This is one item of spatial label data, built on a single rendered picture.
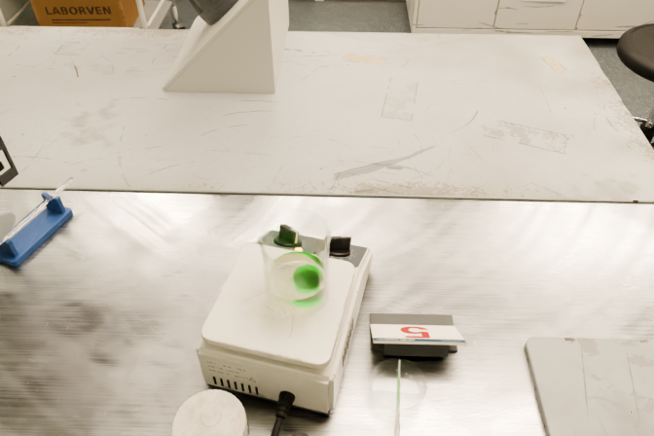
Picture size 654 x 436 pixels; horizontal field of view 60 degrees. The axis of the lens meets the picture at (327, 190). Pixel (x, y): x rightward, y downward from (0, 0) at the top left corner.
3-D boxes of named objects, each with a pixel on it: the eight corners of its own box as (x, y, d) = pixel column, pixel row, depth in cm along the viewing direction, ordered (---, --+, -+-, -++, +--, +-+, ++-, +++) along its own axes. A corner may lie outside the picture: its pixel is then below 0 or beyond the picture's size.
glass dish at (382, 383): (382, 430, 53) (383, 418, 51) (359, 380, 56) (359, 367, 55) (434, 410, 54) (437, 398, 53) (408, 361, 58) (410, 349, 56)
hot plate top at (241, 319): (244, 245, 59) (243, 239, 59) (357, 268, 57) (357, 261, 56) (198, 342, 51) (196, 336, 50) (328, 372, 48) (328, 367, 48)
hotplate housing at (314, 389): (269, 243, 70) (264, 196, 65) (373, 264, 68) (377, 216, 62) (194, 410, 54) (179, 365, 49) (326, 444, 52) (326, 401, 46)
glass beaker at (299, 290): (272, 265, 57) (267, 202, 51) (336, 273, 56) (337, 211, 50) (254, 323, 52) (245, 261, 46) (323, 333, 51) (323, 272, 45)
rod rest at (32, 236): (54, 206, 75) (45, 187, 73) (74, 214, 74) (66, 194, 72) (-6, 260, 68) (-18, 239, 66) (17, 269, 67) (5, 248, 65)
